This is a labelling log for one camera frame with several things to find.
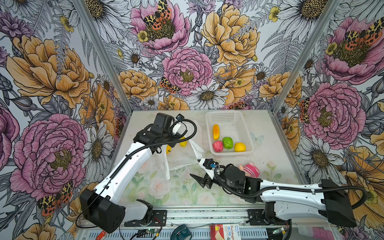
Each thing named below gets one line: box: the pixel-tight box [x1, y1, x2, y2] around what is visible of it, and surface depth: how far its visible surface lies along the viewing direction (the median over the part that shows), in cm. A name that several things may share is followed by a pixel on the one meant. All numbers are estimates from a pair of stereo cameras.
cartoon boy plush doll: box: [239, 162, 260, 178], surface depth 85 cm
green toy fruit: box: [222, 136, 234, 150], surface depth 99 cm
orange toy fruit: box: [212, 124, 220, 141], surface depth 106 cm
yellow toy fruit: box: [234, 142, 247, 152], surface depth 96 cm
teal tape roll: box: [170, 224, 193, 240], surface depth 65 cm
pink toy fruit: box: [212, 140, 224, 153], surface depth 96 cm
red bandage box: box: [210, 223, 242, 240], surface depth 69 cm
